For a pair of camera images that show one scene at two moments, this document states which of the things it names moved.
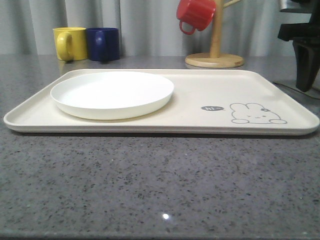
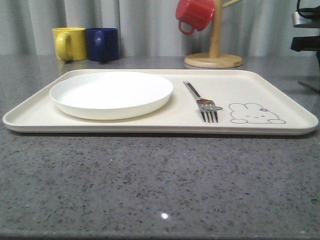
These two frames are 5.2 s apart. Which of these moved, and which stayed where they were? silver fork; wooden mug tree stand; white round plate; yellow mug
Moved: silver fork
Stayed: white round plate; wooden mug tree stand; yellow mug
